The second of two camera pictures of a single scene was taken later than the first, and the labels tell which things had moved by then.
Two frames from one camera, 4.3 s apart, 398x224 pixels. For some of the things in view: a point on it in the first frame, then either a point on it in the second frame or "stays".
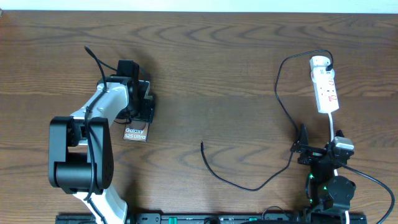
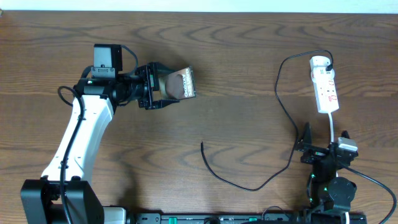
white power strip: [324, 86] stays
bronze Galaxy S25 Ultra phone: [136, 130] -> [178, 85]
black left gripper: [148, 109] -> [149, 85]
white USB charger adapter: [318, 65] stays
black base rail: [180, 218] stays
